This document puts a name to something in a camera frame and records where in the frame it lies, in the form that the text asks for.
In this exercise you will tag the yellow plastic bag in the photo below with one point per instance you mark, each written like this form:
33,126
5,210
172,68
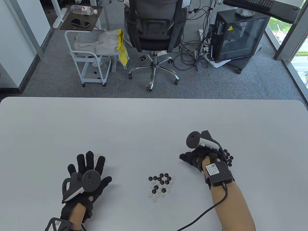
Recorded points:
123,56

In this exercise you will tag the cluster of white go stones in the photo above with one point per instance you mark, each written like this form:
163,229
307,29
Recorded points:
96,156

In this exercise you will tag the aluminium frame post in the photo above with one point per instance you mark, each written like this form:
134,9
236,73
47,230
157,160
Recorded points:
199,67

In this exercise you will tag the black keyboard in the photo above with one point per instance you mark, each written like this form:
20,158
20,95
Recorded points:
257,4

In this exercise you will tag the white papers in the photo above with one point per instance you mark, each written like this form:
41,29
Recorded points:
216,63

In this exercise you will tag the round silver stand base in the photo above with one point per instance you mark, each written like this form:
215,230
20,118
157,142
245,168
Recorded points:
245,13

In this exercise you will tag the black mesh office chair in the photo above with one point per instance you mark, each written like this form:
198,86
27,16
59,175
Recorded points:
154,26

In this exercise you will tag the black and white right controller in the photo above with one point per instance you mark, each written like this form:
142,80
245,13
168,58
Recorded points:
192,139

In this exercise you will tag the black labelled wrist camera box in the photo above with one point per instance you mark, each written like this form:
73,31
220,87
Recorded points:
219,173

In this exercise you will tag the clear plastic water bottle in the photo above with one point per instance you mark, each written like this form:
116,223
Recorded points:
80,9

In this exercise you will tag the black patterned wrist camera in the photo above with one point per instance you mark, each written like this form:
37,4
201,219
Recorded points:
57,225

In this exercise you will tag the person's right hand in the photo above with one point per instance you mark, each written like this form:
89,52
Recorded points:
192,157

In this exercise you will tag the person's left hand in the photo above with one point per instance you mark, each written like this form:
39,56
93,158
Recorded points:
89,163

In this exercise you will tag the white power strip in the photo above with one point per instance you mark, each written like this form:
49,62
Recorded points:
201,33

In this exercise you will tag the white rolling cart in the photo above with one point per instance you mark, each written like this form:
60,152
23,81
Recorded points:
84,59

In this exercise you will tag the grey fabric bag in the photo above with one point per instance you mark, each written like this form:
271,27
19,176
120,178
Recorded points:
105,43

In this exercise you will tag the black and white left controller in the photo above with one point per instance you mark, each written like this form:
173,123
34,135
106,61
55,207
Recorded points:
91,180

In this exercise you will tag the cluster of black go stones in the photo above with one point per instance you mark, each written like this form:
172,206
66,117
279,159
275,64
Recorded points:
228,157

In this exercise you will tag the black smartphone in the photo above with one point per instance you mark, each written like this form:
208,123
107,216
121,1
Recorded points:
80,22

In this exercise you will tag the black and white controller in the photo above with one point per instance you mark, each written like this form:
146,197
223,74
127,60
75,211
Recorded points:
192,139
91,180

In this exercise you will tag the pile of mixed go stones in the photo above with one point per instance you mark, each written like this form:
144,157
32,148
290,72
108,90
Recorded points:
160,185

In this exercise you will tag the brown side table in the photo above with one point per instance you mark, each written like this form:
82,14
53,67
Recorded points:
96,21

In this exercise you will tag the person's right forearm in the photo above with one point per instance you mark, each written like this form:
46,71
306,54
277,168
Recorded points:
233,207

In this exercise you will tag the white desk leg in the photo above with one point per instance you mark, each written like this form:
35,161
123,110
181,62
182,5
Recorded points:
59,21

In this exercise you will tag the black computer case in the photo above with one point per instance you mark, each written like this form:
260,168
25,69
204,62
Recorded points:
240,38

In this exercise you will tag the grey window pillar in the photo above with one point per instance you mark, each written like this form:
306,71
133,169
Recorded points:
288,43

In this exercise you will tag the black wheeled platform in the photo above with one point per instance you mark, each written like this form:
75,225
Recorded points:
243,63

